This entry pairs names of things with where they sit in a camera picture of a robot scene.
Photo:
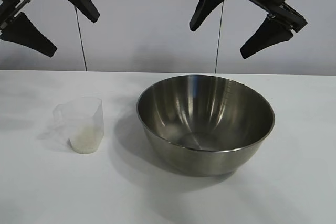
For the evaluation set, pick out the clear plastic measuring cup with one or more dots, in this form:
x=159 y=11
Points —
x=86 y=113

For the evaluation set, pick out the stainless steel mixing bowl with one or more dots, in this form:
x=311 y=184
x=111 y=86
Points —
x=204 y=119

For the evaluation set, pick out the white rice grains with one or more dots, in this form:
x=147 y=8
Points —
x=84 y=141

